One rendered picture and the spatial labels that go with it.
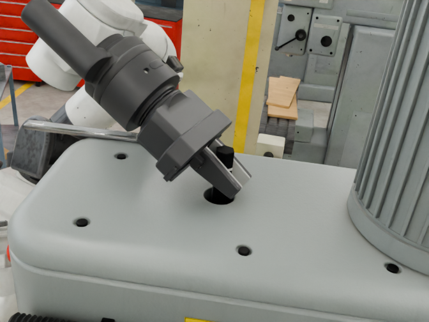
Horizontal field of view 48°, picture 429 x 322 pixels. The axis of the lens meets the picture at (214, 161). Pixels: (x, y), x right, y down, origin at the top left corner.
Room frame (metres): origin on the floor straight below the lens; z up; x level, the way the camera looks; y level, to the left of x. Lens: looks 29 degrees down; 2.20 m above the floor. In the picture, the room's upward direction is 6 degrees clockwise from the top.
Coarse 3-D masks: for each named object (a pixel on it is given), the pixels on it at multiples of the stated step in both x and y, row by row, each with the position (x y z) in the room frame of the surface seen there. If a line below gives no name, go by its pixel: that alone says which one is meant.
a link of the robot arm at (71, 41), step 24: (72, 0) 0.53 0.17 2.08; (48, 24) 0.49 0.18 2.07; (72, 24) 0.50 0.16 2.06; (96, 24) 0.52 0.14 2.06; (48, 48) 0.52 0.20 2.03; (72, 48) 0.47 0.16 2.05; (96, 48) 0.49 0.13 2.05; (120, 48) 0.50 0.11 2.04; (144, 48) 0.52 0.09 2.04; (48, 72) 0.51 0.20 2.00; (72, 72) 0.51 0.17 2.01; (96, 72) 0.48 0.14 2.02; (96, 96) 0.49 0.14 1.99
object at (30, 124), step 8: (32, 120) 0.60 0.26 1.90; (24, 128) 0.58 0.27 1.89; (32, 128) 0.58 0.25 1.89; (40, 128) 0.58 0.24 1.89; (48, 128) 0.58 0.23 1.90; (56, 128) 0.58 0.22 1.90; (64, 128) 0.58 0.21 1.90; (72, 128) 0.59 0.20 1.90; (80, 128) 0.59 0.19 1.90; (88, 128) 0.59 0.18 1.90; (96, 128) 0.59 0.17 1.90; (88, 136) 0.58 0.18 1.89; (96, 136) 0.58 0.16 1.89; (104, 136) 0.58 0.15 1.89; (112, 136) 0.58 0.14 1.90; (120, 136) 0.58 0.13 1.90; (128, 136) 0.58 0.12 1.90; (136, 136) 0.58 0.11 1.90
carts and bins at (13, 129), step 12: (0, 72) 3.31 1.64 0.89; (0, 84) 3.23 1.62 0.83; (12, 84) 3.61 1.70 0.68; (0, 96) 3.02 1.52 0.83; (12, 96) 3.60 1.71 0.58; (12, 108) 3.60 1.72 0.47; (0, 132) 2.88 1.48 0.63; (12, 132) 3.48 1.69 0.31; (0, 144) 2.88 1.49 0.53; (12, 144) 3.28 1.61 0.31; (0, 156) 2.87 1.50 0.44
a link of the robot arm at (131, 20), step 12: (84, 0) 0.53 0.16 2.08; (96, 0) 0.52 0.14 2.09; (108, 0) 0.53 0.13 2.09; (120, 0) 0.58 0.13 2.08; (96, 12) 0.52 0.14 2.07; (108, 12) 0.53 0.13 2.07; (120, 12) 0.54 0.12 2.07; (132, 12) 0.57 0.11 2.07; (108, 24) 0.53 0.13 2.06; (120, 24) 0.54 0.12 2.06; (132, 24) 0.57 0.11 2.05; (144, 24) 0.60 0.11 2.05
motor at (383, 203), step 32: (416, 0) 0.44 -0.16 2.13; (416, 32) 0.43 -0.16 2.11; (416, 64) 0.42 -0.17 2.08; (384, 96) 0.46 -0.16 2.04; (416, 96) 0.41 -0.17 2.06; (384, 128) 0.44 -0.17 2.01; (416, 128) 0.40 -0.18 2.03; (384, 160) 0.43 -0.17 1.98; (416, 160) 0.40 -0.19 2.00; (352, 192) 0.47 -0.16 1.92; (384, 192) 0.41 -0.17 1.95; (416, 192) 0.38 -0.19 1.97; (384, 224) 0.40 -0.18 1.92; (416, 224) 0.38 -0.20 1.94; (416, 256) 0.37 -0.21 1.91
